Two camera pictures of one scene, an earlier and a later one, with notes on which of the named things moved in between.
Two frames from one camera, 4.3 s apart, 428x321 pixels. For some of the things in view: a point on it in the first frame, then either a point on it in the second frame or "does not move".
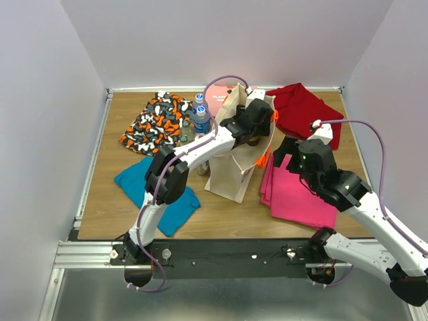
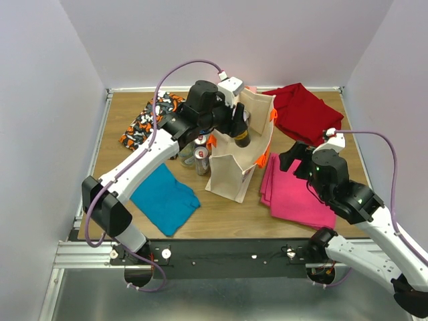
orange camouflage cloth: [158, 126] does not move
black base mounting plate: [223, 259] does not move
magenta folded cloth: [290, 200] does not move
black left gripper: [263, 130] → [220, 101]
